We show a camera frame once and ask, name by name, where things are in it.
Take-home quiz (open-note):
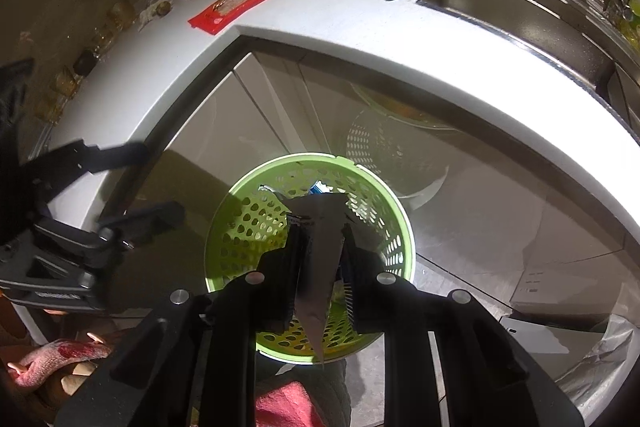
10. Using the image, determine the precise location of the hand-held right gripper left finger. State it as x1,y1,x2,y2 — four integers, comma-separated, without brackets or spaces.
55,219,306,427

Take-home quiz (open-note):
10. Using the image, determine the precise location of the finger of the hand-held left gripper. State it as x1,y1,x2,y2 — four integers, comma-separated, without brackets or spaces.
100,201,187,248
20,141,151,198

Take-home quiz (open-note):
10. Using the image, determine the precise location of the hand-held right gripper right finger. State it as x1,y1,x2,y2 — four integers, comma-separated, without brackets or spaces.
340,227,586,427

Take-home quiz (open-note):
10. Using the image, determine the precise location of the white blue foil packet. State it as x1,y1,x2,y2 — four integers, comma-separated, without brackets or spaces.
280,192,361,365

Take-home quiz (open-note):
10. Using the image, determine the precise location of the green perforated plastic basket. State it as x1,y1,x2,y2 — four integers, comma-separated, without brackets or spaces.
204,152,417,365

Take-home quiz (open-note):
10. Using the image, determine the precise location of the person's left hand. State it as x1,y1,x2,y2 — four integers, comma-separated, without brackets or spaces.
0,294,71,338

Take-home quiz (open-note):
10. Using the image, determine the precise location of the pink fuzzy slipper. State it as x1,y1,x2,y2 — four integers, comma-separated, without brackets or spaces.
7,334,113,390
254,381,328,427

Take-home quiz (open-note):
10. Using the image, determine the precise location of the row of amber glass jars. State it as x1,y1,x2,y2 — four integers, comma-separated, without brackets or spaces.
35,0,138,122

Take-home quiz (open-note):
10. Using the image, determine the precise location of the glossy cabinet front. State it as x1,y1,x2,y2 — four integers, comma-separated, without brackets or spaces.
100,37,640,358

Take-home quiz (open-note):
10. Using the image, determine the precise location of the crumpled white tissue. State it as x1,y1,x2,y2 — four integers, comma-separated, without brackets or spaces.
137,0,171,32

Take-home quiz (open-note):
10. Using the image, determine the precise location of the red snack packet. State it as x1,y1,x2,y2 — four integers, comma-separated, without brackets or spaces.
187,0,288,36

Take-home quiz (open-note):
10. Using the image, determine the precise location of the clear plastic sheet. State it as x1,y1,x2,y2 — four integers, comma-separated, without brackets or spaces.
550,314,636,413

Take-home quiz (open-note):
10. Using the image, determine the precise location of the green dish soap bottle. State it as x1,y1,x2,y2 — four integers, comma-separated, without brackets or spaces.
617,0,640,38

